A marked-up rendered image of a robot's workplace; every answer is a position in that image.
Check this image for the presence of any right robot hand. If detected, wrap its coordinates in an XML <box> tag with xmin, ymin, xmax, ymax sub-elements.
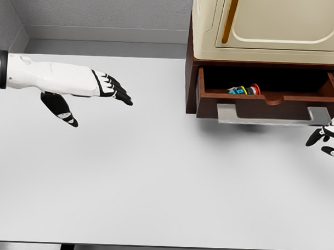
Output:
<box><xmin>305</xmin><ymin>122</ymin><xmax>334</xmax><ymax>161</ymax></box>

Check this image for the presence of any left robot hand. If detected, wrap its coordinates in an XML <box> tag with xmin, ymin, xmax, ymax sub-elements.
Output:
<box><xmin>34</xmin><ymin>61</ymin><xmax>135</xmax><ymax>130</ymax></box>

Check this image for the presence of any brown wooden drawer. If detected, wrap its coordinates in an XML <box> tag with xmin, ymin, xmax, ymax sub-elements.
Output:
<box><xmin>195</xmin><ymin>65</ymin><xmax>334</xmax><ymax>128</ymax></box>

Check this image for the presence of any cream cabinet with door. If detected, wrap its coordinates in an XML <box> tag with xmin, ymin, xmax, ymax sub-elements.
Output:
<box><xmin>190</xmin><ymin>0</ymin><xmax>334</xmax><ymax>66</ymax></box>

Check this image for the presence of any brown wooden cabinet base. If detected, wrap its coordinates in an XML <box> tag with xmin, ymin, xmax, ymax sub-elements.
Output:
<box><xmin>183</xmin><ymin>20</ymin><xmax>334</xmax><ymax>120</ymax></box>

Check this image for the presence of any colourful switch with red button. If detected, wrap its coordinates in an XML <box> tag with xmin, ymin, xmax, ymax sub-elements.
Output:
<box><xmin>226</xmin><ymin>82</ymin><xmax>262</xmax><ymax>97</ymax></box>

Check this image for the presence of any grey metal drawer handle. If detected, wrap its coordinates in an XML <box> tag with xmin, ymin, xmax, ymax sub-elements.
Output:
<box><xmin>216</xmin><ymin>103</ymin><xmax>333</xmax><ymax>128</ymax></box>

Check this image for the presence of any gold door handle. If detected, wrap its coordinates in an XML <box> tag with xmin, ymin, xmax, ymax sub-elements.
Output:
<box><xmin>221</xmin><ymin>0</ymin><xmax>240</xmax><ymax>45</ymax></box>

